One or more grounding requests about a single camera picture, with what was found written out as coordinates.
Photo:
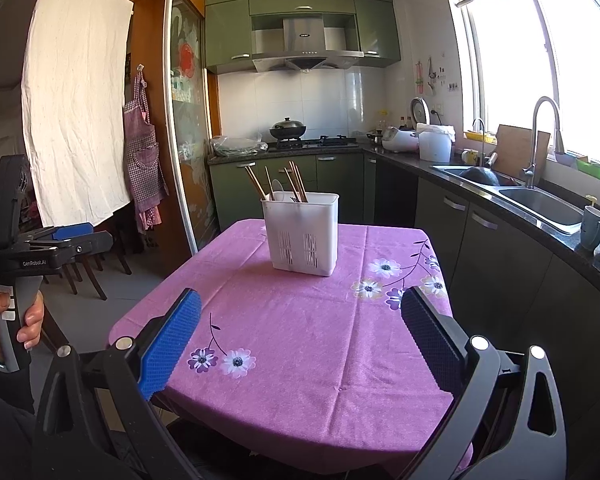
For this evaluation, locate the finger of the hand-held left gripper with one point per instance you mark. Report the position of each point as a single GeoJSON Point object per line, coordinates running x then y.
{"type": "Point", "coordinates": [87, 250]}
{"type": "Point", "coordinates": [72, 231]}

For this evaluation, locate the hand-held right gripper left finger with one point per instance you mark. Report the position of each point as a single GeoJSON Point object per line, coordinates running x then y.
{"type": "Point", "coordinates": [172, 345]}

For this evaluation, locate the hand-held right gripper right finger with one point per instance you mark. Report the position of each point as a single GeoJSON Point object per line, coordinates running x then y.
{"type": "Point", "coordinates": [432, 347]}

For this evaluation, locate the white plastic utensil holder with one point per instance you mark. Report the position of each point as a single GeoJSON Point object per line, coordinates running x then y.
{"type": "Point", "coordinates": [300, 230]}

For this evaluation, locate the person's left forearm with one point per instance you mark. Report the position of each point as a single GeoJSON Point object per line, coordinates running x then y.
{"type": "Point", "coordinates": [5, 387]}

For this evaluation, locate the dark wooden chairs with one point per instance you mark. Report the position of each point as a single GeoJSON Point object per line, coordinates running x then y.
{"type": "Point", "coordinates": [87, 270]}

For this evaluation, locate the dark lower cabinets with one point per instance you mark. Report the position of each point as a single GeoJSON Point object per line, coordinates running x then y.
{"type": "Point", "coordinates": [505, 285]}

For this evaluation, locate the pink checked apron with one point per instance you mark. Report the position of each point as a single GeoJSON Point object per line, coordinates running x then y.
{"type": "Point", "coordinates": [142, 160]}

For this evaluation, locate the pink floral tablecloth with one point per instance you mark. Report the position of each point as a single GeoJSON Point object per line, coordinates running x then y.
{"type": "Point", "coordinates": [290, 340]}

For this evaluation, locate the white hanging cloth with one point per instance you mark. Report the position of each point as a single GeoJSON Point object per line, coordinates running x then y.
{"type": "Point", "coordinates": [75, 100]}

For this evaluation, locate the sliding glass door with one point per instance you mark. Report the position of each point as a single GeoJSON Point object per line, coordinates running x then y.
{"type": "Point", "coordinates": [190, 135]}

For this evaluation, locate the green lower cabinets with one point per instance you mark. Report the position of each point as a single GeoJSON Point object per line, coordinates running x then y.
{"type": "Point", "coordinates": [235, 190]}

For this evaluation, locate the green cabinets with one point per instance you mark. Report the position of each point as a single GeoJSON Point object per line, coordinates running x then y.
{"type": "Point", "coordinates": [235, 190]}
{"type": "Point", "coordinates": [227, 35]}

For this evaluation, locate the dark pot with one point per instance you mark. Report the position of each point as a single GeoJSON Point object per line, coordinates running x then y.
{"type": "Point", "coordinates": [480, 176]}

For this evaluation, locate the steel double sink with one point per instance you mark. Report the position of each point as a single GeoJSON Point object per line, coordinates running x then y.
{"type": "Point", "coordinates": [545, 205]}

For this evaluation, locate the plastic-wrapped dishes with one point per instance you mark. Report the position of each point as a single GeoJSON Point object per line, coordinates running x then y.
{"type": "Point", "coordinates": [237, 146]}

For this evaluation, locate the translucent plastic spoon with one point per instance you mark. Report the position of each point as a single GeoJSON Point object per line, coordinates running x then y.
{"type": "Point", "coordinates": [278, 189]}

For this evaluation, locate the small patterned mug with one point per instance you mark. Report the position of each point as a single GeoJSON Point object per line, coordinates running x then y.
{"type": "Point", "coordinates": [470, 157]}

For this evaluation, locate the blue grey cup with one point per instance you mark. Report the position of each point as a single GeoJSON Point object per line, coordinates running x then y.
{"type": "Point", "coordinates": [591, 227]}

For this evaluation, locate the white plastic bucket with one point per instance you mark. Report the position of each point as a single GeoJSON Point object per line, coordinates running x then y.
{"type": "Point", "coordinates": [435, 145]}

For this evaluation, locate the white rice cooker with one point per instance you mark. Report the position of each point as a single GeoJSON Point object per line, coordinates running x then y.
{"type": "Point", "coordinates": [400, 141]}

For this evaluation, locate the wooden cutting board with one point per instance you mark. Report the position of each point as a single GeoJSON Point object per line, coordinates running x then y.
{"type": "Point", "coordinates": [517, 152]}

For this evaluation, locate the small steel faucet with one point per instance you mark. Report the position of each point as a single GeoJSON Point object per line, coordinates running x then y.
{"type": "Point", "coordinates": [481, 140]}

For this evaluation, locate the yellow sponge tray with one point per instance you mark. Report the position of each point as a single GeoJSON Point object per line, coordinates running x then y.
{"type": "Point", "coordinates": [479, 137]}

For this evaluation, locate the small steel pot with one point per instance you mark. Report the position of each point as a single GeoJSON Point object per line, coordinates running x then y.
{"type": "Point", "coordinates": [375, 139]}

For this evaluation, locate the black gas stove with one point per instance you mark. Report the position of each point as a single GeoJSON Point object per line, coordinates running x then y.
{"type": "Point", "coordinates": [325, 142]}

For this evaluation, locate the tall steel faucet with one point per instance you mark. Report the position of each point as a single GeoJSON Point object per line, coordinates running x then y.
{"type": "Point", "coordinates": [537, 140]}

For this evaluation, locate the black wok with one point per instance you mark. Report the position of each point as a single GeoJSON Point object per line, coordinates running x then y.
{"type": "Point", "coordinates": [287, 129]}

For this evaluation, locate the white round appliance lid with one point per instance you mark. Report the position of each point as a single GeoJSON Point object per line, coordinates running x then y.
{"type": "Point", "coordinates": [420, 112]}

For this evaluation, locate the green plastic container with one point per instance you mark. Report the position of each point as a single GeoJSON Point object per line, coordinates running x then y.
{"type": "Point", "coordinates": [594, 169]}

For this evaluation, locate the green upper cabinets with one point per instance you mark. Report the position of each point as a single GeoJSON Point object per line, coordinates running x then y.
{"type": "Point", "coordinates": [227, 35]}

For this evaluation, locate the steel range hood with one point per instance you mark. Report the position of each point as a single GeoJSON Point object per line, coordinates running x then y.
{"type": "Point", "coordinates": [305, 40]}

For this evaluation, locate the kitchen window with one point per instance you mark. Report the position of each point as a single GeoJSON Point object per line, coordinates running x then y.
{"type": "Point", "coordinates": [570, 60]}

